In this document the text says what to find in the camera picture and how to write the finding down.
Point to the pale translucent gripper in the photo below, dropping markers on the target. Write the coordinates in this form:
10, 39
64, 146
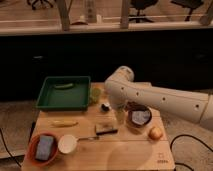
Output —
120, 116

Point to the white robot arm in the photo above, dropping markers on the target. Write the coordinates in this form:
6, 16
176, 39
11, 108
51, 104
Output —
194, 107

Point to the brown cloth lump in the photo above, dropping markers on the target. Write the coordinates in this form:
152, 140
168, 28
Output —
130, 106

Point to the dark bowl with cloth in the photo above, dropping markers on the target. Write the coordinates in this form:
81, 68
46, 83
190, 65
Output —
139, 116

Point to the green plastic cup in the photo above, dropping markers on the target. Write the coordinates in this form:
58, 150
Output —
95, 95

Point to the yellow round fruit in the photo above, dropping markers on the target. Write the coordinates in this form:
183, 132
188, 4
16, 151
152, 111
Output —
155, 133

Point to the green plastic tray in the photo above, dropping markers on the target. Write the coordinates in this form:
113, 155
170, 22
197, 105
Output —
64, 93

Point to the yellow banana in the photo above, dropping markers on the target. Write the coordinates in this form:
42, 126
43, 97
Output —
64, 123

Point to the blue sponge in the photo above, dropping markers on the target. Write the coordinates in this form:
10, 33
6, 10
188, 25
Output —
44, 147

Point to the orange bowl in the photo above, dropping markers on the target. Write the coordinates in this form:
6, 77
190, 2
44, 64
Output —
31, 153

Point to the black office chair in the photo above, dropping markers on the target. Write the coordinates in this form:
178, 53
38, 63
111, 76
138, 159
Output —
141, 5
190, 4
43, 3

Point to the black office chair right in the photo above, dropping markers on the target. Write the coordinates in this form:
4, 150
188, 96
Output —
190, 4

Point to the black office chair left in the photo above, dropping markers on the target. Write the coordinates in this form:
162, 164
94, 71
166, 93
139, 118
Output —
43, 3

